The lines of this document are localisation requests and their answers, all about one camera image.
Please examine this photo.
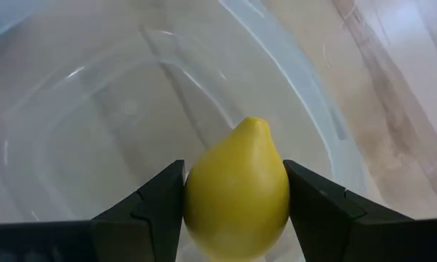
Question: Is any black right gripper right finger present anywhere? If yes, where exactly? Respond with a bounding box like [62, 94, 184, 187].
[283, 159, 422, 262]

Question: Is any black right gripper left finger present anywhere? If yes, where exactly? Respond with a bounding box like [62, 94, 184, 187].
[91, 159, 186, 262]

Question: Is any yellow lemon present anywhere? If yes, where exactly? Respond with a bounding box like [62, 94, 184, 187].
[183, 116, 291, 262]

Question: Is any clear plastic tupperware container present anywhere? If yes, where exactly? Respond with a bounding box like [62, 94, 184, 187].
[0, 0, 386, 262]

